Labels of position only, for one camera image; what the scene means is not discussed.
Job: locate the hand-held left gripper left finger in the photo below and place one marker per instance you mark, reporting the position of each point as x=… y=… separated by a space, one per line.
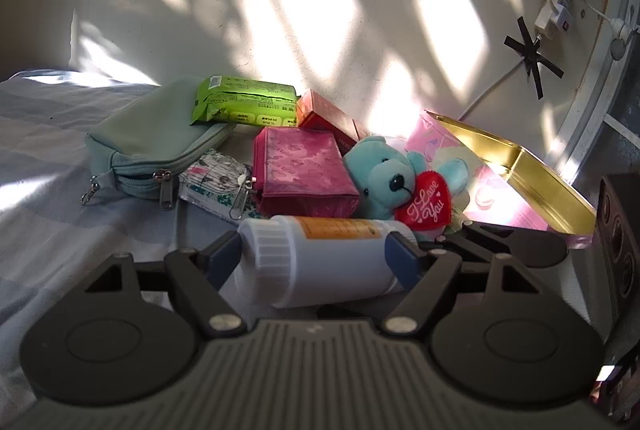
x=222 y=257

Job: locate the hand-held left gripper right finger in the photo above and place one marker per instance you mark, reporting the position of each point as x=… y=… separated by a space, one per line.
x=400 y=260

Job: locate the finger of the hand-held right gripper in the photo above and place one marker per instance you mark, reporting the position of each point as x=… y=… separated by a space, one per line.
x=525 y=245

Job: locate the pink tin box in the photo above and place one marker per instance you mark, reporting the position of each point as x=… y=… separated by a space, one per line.
x=540 y=180

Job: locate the white pill bottle orange label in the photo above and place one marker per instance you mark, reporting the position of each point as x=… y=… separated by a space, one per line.
x=320 y=265

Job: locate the floral tissue packet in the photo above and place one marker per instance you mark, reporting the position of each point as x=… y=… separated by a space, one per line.
x=212 y=175

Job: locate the teal teddy bear red heart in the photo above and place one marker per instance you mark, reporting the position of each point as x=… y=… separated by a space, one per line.
x=380 y=169

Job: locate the pink heart-print wallet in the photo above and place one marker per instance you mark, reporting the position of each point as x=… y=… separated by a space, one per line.
x=300 y=169

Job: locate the green zipper pouch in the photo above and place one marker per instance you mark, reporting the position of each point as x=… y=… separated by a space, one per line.
x=150 y=134

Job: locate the green tissue packet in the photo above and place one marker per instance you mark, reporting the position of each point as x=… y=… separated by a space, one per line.
x=245 y=102

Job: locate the red cigarette box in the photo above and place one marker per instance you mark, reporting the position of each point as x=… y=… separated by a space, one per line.
x=325 y=114

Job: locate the black tape cross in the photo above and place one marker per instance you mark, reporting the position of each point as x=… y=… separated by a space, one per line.
x=530 y=54

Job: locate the white round plug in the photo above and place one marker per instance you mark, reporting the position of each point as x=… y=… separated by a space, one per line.
x=619 y=37

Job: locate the white window frame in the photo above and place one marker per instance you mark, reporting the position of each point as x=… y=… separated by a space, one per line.
x=595 y=74

